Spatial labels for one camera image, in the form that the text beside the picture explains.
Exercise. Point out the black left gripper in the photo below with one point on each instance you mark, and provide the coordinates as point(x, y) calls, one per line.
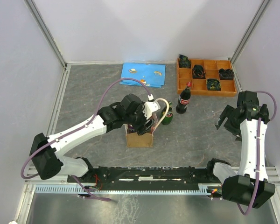
point(141, 128)

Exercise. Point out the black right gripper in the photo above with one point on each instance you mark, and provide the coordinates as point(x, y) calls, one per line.
point(228, 112)

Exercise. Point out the canvas tote bag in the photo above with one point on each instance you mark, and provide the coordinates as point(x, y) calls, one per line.
point(133, 140)

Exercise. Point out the green glass bottle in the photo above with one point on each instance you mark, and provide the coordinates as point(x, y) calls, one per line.
point(169, 115)

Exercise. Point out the purple soda can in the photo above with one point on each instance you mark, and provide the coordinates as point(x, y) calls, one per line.
point(131, 129)

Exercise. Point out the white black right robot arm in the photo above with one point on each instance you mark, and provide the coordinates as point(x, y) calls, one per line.
point(249, 186)

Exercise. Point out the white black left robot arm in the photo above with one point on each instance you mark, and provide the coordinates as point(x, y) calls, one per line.
point(107, 119)

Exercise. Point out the rolled dark belt lower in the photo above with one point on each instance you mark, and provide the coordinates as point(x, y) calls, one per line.
point(213, 84)

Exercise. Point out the rolled dark belt right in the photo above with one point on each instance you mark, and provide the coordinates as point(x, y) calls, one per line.
point(226, 74)

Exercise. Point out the orange wooden compartment tray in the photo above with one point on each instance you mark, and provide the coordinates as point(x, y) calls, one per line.
point(199, 86)

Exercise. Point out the cola plastic bottle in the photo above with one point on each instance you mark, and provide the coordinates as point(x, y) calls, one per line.
point(184, 99)

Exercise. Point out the blue patterned folded cloth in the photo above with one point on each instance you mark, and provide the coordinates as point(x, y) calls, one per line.
point(151, 75)

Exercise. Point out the rolled dark belt middle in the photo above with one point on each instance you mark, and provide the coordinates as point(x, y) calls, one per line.
point(198, 72)

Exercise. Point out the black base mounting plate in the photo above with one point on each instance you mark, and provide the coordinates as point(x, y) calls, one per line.
point(145, 178)

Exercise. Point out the rolled dark belt top-left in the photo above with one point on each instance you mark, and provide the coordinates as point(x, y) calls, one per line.
point(184, 62)

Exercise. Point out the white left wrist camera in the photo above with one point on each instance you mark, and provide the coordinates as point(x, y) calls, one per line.
point(150, 107)

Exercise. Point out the blue cable duct rail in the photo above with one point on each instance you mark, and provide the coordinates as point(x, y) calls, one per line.
point(203, 189)

